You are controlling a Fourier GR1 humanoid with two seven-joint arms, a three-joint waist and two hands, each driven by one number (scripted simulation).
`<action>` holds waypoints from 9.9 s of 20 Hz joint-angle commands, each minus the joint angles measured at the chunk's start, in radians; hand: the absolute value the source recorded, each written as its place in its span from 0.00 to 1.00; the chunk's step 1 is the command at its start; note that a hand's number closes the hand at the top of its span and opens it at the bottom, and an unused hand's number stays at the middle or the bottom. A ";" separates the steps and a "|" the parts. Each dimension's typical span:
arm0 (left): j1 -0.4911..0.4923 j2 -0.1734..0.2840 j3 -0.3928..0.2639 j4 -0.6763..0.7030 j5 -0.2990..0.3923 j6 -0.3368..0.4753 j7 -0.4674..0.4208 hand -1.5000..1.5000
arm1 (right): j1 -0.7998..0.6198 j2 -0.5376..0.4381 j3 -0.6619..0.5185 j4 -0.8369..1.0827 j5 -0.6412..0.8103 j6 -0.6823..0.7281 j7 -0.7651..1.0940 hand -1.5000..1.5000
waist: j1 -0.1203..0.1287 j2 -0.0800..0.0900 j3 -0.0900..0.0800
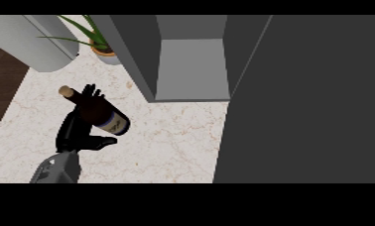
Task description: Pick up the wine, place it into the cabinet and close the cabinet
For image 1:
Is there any grey open cabinet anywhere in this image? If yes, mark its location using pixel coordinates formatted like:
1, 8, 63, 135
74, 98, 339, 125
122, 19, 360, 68
88, 15, 274, 104

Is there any dark grey cabinet door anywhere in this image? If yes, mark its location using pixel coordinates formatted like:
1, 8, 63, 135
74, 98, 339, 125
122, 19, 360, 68
212, 15, 375, 184

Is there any dark wine bottle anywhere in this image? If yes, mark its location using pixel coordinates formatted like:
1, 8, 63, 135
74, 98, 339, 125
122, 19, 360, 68
57, 84, 131, 137

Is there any green plant in pot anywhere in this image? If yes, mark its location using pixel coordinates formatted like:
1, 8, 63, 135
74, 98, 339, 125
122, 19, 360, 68
37, 15, 122, 66

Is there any pale grey rounded appliance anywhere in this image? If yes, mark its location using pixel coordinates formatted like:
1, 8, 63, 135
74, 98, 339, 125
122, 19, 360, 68
0, 15, 81, 73

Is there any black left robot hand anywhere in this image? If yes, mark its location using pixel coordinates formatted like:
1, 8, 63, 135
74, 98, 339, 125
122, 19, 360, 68
54, 83, 118, 154

